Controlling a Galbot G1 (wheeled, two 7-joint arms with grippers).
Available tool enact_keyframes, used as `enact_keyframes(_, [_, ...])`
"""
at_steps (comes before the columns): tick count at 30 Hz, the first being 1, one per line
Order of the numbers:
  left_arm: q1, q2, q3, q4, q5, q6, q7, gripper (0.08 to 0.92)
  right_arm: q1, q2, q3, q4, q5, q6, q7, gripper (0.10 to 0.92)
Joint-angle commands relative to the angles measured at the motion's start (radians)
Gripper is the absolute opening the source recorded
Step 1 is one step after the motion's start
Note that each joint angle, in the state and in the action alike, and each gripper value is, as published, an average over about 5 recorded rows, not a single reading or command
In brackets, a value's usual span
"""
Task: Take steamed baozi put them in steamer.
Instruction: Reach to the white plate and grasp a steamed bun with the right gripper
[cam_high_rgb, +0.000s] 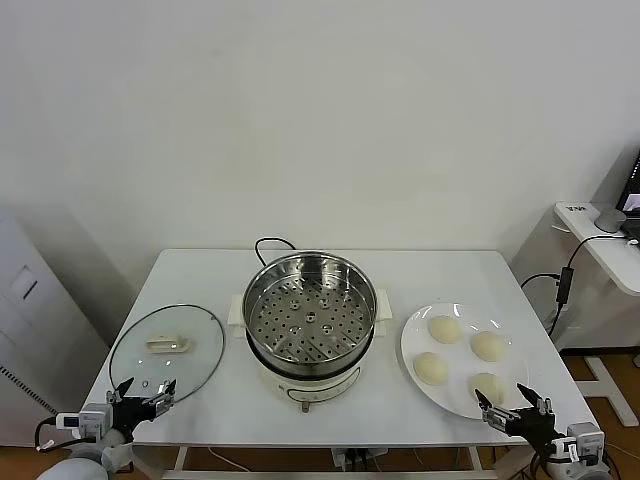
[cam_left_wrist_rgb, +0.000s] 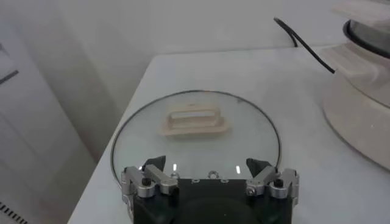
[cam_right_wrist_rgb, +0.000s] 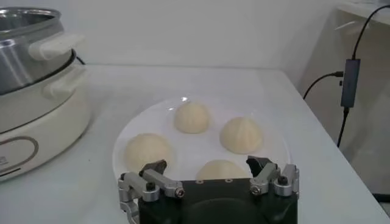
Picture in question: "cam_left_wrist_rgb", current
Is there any cream electric cooker base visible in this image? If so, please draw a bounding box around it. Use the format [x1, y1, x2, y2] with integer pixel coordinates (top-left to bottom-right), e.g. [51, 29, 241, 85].
[316, 41, 390, 171]

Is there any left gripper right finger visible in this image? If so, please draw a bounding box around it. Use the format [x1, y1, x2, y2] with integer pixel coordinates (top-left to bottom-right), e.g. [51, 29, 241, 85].
[245, 157, 300, 200]

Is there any grey metal cabinet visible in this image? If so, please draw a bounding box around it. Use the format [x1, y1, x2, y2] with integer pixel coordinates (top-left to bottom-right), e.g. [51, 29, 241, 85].
[0, 23, 98, 224]

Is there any round glass pot lid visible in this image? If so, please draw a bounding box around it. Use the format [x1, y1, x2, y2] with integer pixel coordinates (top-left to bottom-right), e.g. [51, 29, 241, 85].
[110, 89, 282, 189]

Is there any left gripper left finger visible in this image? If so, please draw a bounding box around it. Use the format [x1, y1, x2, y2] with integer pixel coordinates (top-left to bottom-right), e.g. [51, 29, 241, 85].
[121, 155, 179, 199]

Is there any black cooker power cord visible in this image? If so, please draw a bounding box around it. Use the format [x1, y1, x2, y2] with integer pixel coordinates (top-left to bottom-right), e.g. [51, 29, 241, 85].
[273, 17, 336, 74]

